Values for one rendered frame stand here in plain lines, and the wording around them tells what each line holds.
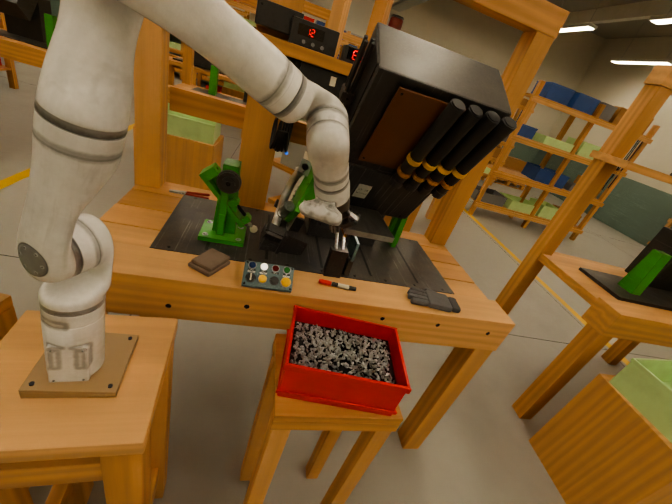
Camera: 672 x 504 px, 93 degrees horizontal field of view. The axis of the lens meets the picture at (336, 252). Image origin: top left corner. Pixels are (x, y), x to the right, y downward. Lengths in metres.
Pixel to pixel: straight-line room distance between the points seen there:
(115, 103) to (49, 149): 0.09
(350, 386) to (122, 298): 0.67
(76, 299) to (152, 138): 0.91
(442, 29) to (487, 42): 1.50
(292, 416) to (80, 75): 0.73
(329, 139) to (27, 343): 0.76
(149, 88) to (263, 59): 1.02
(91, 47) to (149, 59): 0.94
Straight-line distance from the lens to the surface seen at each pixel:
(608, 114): 7.01
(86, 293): 0.70
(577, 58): 14.13
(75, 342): 0.75
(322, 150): 0.52
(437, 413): 1.73
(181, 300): 1.04
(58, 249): 0.60
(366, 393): 0.86
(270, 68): 0.47
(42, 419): 0.83
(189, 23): 0.44
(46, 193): 0.56
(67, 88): 0.50
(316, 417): 0.87
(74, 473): 0.91
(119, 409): 0.80
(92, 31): 0.51
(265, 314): 1.04
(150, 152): 1.51
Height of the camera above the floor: 1.52
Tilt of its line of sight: 29 degrees down
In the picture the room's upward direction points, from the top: 19 degrees clockwise
